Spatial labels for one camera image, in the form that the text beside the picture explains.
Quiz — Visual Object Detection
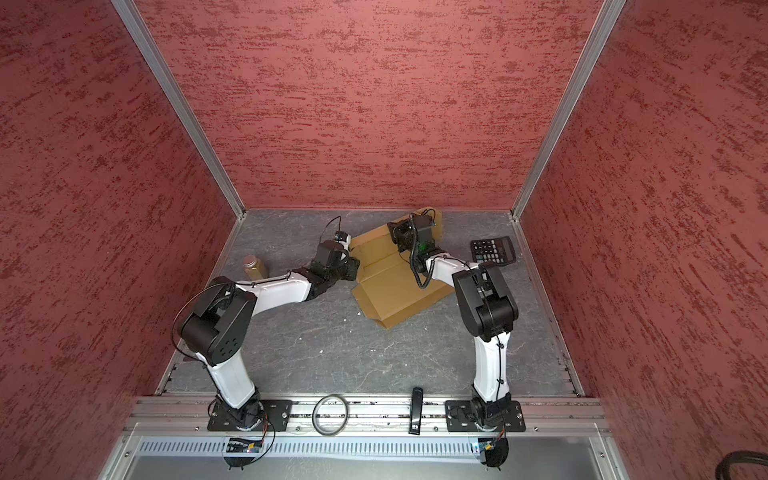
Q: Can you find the circuit board with wires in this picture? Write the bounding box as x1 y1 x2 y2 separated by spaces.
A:
223 437 265 470
477 437 509 469

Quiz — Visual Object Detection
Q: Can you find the aluminium corner post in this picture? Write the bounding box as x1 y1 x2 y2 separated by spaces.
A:
511 0 626 222
111 0 247 219

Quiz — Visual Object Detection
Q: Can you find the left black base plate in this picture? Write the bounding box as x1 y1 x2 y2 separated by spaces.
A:
207 397 293 433

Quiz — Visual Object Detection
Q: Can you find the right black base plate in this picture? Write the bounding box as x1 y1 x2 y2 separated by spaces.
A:
445 398 527 433

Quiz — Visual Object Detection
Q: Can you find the right aluminium corner post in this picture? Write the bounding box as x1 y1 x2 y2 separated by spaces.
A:
511 0 626 222

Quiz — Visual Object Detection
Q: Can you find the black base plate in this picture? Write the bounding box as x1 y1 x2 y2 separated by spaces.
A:
207 397 293 433
445 398 527 433

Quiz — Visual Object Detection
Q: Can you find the left aluminium corner post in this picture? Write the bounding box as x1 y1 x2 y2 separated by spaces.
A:
111 0 247 219

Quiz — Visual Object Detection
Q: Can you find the right circuit board with wires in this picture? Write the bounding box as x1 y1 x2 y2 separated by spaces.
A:
477 437 509 469

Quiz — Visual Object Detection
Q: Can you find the brown cardboard box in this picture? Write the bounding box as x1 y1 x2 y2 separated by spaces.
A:
351 225 454 329

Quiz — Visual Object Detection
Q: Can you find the black desk calculator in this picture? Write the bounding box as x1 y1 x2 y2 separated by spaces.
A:
470 236 517 266

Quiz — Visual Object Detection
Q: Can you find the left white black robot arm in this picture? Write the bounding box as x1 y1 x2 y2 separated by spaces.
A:
175 231 360 431

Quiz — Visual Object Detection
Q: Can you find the black cable ring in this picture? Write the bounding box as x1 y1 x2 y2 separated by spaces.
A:
311 393 350 437

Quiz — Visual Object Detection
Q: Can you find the black cable bottom right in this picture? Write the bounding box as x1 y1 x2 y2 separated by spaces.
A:
715 449 768 480

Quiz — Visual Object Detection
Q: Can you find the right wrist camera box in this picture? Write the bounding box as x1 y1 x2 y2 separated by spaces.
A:
410 213 435 250

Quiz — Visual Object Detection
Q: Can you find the spice jar pink lid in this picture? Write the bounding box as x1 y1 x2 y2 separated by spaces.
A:
243 255 269 281

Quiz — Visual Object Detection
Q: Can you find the aluminium front rail frame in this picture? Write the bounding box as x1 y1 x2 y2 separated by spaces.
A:
100 394 628 479

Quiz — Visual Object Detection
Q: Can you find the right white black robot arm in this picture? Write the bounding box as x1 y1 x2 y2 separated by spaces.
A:
387 213 519 429

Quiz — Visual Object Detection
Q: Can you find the left circuit board with wires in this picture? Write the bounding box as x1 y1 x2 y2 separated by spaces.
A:
223 437 265 470

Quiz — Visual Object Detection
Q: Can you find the black handle bar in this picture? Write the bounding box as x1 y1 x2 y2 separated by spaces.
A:
408 387 424 436

